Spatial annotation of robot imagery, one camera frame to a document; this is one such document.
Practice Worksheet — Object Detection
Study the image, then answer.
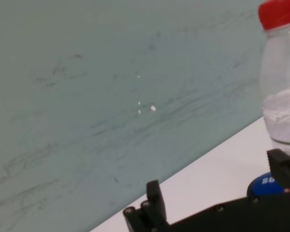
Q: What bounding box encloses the clear water bottle red cap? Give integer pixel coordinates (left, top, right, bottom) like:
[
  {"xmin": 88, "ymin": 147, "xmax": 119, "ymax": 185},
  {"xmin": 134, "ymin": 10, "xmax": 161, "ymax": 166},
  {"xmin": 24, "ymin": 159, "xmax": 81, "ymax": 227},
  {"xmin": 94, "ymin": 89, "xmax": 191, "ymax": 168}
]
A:
[{"xmin": 258, "ymin": 0, "xmax": 290, "ymax": 163}]

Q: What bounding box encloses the blue push button black base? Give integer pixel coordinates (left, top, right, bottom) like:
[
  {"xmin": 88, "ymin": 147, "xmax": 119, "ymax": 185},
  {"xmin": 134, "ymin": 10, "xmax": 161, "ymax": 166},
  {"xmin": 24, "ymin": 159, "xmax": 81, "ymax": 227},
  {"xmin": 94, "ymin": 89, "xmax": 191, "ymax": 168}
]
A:
[{"xmin": 246, "ymin": 172, "xmax": 290, "ymax": 203}]

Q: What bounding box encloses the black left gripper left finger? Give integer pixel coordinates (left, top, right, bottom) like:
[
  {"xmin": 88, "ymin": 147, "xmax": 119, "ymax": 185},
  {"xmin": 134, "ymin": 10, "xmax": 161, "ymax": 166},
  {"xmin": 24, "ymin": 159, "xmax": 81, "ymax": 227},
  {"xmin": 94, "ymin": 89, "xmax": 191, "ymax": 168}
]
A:
[{"xmin": 122, "ymin": 179, "xmax": 172, "ymax": 232}]

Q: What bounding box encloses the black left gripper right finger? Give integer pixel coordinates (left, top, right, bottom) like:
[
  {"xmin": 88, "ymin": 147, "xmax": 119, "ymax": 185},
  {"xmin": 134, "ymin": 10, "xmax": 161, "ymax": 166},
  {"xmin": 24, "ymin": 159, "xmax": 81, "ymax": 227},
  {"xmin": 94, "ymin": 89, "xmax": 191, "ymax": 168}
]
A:
[{"xmin": 266, "ymin": 148, "xmax": 290, "ymax": 193}]

